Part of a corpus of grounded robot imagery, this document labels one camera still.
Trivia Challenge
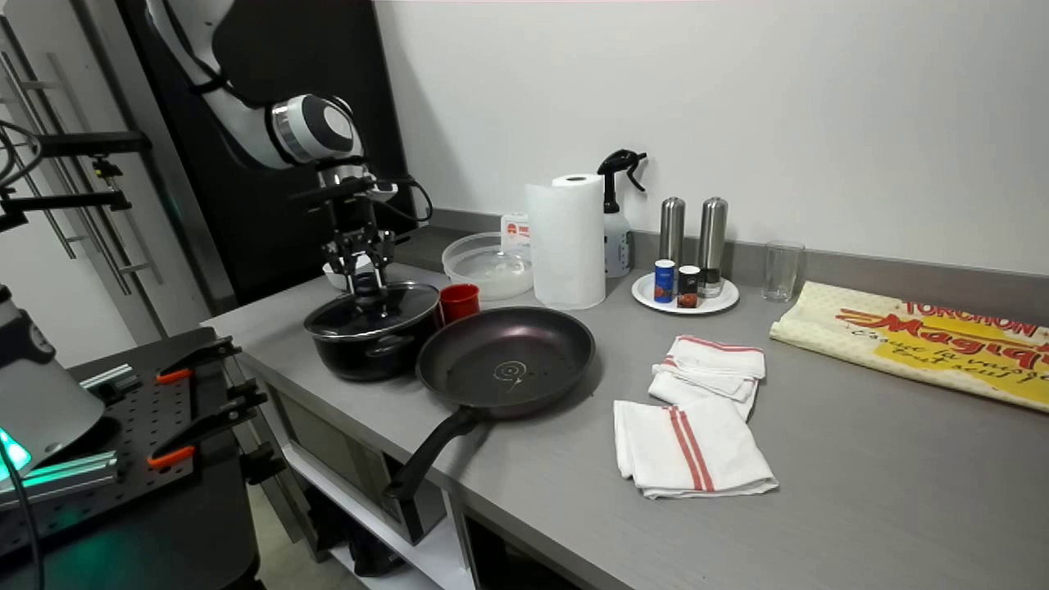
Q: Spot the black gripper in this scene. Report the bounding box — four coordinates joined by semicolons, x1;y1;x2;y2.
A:
317;162;405;321

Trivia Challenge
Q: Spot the glass lid with black knob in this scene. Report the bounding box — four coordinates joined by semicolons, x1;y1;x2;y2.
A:
308;276;443;334

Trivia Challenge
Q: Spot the red mug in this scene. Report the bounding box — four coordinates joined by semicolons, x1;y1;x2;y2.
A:
437;284;484;327

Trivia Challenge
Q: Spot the black frying pan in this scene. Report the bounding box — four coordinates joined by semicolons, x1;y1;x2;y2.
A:
389;305;601;510

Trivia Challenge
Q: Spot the black clamp with orange tip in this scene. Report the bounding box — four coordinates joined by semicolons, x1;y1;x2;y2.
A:
143;392;268;475
152;334;241;386

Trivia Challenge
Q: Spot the white paper towel roll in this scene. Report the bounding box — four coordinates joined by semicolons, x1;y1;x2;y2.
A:
524;170;609;314

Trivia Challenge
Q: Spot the spray bottle with black trigger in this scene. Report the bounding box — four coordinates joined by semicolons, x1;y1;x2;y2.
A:
595;147;653;284

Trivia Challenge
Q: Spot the blue small jar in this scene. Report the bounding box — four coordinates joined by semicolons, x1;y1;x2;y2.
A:
649;257;681;310

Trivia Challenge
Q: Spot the steel grinder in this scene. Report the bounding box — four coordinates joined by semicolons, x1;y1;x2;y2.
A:
657;193;690;266
694;193;731;278

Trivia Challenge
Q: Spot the dark small jar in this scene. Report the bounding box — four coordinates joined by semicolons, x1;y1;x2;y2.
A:
675;262;705;313

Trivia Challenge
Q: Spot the black perforated robot table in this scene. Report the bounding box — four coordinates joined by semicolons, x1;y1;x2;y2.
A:
0;324;268;590

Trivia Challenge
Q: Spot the small white plate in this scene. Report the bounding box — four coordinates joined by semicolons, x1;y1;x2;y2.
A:
630;270;745;321

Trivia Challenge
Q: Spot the white cloth with red stripes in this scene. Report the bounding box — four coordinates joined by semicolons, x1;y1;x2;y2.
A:
609;396;784;505
646;333;769;424

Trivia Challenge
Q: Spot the clear drinking glass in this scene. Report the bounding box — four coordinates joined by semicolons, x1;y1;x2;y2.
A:
761;243;810;310

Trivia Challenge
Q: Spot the black pot with handles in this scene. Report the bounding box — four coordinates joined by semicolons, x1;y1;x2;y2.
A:
302;276;447;386

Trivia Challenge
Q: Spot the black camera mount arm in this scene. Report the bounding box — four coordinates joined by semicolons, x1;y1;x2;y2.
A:
0;127;155;238

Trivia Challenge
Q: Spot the aluminium rail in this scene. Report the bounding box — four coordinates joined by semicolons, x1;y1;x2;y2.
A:
0;445;121;510

